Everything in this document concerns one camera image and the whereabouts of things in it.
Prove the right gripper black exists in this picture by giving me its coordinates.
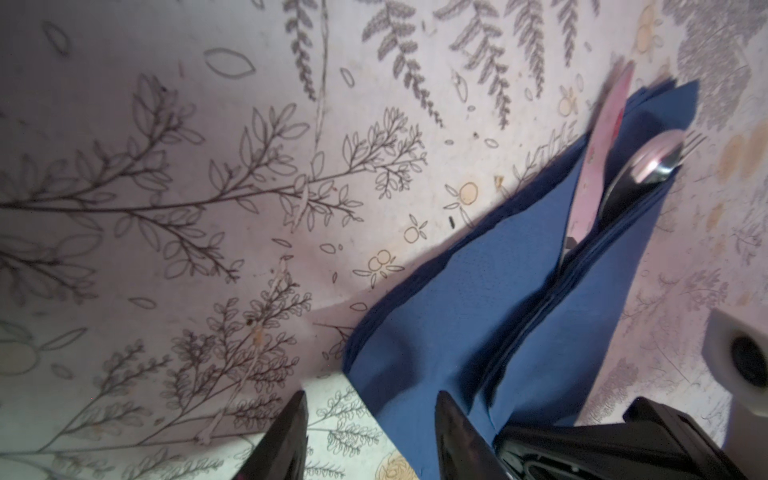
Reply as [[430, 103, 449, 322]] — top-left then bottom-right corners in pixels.
[[494, 397, 747, 480]]

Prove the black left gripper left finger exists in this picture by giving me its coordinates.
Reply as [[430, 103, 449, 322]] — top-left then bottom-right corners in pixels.
[[232, 390, 308, 480]]

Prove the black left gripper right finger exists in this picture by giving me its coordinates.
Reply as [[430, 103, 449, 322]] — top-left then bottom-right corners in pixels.
[[435, 390, 508, 480]]

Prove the blue paper napkin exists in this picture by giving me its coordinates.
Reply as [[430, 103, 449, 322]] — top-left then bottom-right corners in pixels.
[[341, 79, 701, 480]]

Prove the silver knife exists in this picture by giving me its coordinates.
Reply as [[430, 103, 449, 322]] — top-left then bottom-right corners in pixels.
[[559, 60, 635, 265]]

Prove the silver spoon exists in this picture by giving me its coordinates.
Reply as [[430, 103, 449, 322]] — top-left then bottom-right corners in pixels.
[[598, 129, 686, 226]]

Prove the silver fork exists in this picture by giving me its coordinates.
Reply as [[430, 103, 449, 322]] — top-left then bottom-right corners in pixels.
[[678, 130, 708, 165]]

